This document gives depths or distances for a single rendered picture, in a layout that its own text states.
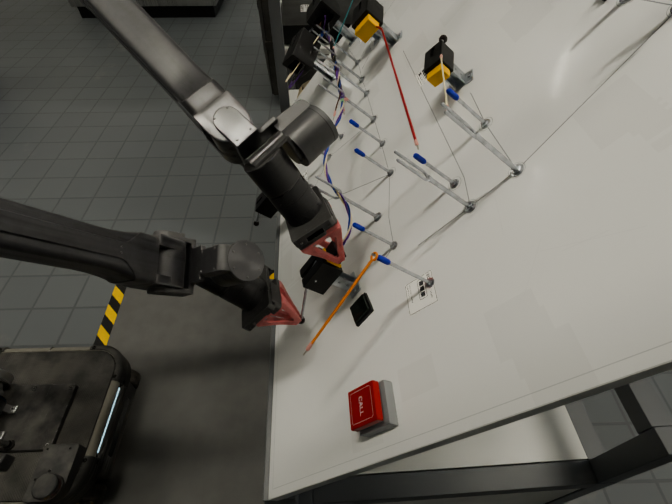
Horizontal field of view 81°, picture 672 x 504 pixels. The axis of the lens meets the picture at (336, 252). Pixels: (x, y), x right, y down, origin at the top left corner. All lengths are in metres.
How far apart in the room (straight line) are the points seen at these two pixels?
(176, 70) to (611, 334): 0.58
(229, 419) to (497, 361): 1.40
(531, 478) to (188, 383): 1.36
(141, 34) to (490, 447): 0.90
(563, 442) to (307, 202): 0.69
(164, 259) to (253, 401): 1.24
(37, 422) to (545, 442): 1.51
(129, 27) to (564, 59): 0.57
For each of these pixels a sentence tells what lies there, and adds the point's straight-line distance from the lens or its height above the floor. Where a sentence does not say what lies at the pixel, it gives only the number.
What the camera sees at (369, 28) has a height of 1.30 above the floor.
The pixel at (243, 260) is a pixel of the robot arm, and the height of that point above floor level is 1.21.
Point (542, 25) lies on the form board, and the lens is 0.69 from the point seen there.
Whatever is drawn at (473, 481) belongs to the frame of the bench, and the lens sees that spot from 0.87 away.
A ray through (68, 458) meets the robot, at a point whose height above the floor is 0.28.
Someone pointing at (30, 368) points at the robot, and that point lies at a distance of 1.88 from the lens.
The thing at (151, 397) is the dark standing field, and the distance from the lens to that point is 1.88.
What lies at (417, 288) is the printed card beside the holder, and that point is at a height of 1.17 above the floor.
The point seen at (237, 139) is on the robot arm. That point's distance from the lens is 0.52.
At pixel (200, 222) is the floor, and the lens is 2.42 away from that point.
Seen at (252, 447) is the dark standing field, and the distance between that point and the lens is 1.70.
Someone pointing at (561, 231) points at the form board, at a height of 1.32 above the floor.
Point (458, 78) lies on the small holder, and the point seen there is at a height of 1.31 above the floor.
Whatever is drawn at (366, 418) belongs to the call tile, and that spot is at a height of 1.12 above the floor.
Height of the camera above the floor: 1.62
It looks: 49 degrees down
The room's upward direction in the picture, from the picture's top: straight up
